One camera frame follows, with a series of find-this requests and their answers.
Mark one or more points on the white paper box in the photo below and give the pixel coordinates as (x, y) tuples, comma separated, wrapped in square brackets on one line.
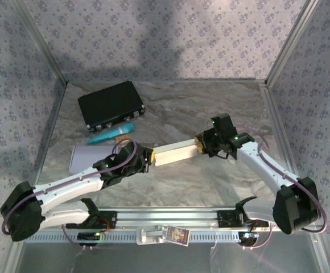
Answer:
[(176, 153)]

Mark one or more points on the pale lavender paper box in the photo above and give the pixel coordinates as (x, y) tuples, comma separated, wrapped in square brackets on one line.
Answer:
[(85, 155)]

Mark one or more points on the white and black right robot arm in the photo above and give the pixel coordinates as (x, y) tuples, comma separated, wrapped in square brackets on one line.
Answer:
[(261, 167)]

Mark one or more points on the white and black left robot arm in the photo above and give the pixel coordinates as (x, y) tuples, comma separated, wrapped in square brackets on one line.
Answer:
[(68, 185)]

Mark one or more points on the small brown wooden tag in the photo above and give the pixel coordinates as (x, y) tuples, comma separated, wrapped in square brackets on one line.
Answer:
[(122, 138)]

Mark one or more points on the teal marker pen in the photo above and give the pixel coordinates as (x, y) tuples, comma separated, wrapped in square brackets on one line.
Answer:
[(111, 133)]

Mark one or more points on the black hard case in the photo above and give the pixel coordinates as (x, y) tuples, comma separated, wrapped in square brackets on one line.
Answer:
[(108, 105)]

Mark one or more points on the black left controller board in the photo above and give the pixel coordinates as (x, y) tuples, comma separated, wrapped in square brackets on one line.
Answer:
[(88, 235)]

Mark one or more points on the black controller board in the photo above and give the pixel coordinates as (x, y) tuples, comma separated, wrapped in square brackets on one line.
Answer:
[(88, 235), (249, 237)]

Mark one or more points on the colourful printed card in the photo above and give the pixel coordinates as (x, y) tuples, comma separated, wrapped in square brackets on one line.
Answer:
[(177, 235)]

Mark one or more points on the black right controller board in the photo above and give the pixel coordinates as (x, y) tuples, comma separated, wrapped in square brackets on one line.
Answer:
[(249, 237)]

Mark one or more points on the grey metal sheet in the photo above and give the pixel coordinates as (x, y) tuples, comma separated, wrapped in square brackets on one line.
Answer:
[(165, 258)]

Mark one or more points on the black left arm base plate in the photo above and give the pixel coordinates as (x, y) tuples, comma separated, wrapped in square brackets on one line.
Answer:
[(112, 220)]

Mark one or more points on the aluminium mounting rail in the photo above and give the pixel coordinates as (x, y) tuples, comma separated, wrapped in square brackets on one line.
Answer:
[(168, 216)]

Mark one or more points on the aluminium side rail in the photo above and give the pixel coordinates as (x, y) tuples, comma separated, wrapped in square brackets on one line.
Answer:
[(269, 96), (54, 113)]

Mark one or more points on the white plastic bracket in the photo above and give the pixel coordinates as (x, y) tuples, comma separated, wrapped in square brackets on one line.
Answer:
[(148, 236)]

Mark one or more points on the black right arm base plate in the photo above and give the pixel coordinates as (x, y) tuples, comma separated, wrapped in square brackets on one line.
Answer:
[(224, 220)]

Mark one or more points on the aluminium frame post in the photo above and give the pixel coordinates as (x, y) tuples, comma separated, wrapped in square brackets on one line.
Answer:
[(290, 42), (39, 42)]

